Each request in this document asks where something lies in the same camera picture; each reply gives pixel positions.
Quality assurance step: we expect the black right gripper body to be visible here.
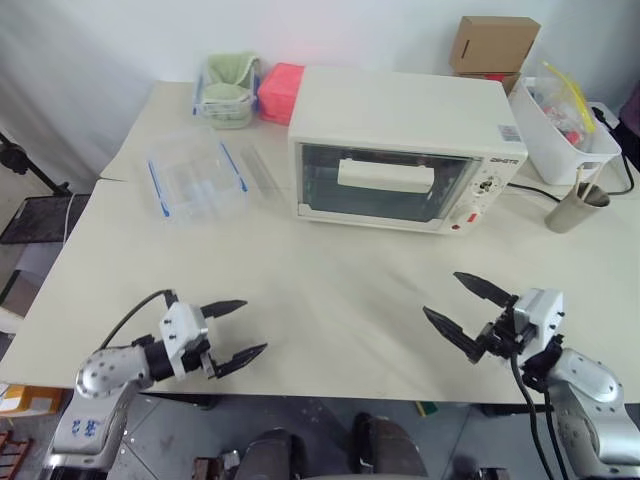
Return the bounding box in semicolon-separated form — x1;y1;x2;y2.
477;295;532;360

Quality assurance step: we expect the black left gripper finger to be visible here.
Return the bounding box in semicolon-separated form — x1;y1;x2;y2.
214;342;269;378
199;299;249;320

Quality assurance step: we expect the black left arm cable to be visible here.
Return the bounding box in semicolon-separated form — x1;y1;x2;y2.
97;288;180;351

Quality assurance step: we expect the glass oven door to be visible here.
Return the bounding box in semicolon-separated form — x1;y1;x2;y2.
293;141;484;226

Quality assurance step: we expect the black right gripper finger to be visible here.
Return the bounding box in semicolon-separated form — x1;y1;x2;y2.
452;271;520;308
422;305;484;365

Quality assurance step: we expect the clear box holding green cloths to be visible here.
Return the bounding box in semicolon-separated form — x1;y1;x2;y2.
191;51;262;130

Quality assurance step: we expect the green cloth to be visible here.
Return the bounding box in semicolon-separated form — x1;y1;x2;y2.
203;50;261;104

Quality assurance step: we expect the yellow box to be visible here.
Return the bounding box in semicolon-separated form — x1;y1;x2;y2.
0;383;67;417

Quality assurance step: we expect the metal cup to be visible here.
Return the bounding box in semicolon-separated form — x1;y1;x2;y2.
544;181;612;234

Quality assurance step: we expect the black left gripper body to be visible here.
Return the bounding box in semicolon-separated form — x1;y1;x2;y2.
179;346;225;380

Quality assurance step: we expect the black power cable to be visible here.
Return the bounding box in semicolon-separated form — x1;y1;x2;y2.
506;153;637;202

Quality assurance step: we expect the clear bag with yellow zip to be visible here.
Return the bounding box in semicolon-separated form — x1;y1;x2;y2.
533;60;599;137

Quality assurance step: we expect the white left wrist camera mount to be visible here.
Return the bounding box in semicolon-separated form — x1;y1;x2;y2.
158;302;211;377

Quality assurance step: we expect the large brown cardboard box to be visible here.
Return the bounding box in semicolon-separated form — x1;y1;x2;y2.
448;15;543;76

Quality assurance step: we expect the pink plastic box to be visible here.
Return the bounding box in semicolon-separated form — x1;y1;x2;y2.
256;62;307;125

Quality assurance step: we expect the clear container with blue clips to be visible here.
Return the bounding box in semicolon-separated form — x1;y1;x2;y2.
145;125;250;229

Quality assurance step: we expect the white power strip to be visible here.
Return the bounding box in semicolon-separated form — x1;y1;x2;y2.
588;101;622;132

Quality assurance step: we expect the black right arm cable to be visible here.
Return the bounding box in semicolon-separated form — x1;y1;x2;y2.
508;349;571;480

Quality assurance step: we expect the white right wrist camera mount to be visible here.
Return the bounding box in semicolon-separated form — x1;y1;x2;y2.
512;287;566;362

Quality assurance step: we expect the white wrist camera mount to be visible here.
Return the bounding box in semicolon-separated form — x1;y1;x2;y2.
512;287;566;362
158;302;211;377

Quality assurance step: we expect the white plastic bin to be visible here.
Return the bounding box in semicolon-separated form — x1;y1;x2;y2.
508;77;624;186

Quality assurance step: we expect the black tripod stand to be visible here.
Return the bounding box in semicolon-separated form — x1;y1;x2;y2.
0;130;72;195

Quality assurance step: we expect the dark rounded shape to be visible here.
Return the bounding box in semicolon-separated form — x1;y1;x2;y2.
351;411;429;480
233;428;307;480

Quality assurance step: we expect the white toaster oven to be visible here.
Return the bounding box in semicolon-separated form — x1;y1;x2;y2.
287;66;530;236

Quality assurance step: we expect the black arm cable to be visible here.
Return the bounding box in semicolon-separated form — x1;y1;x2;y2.
508;349;571;480
97;288;180;351

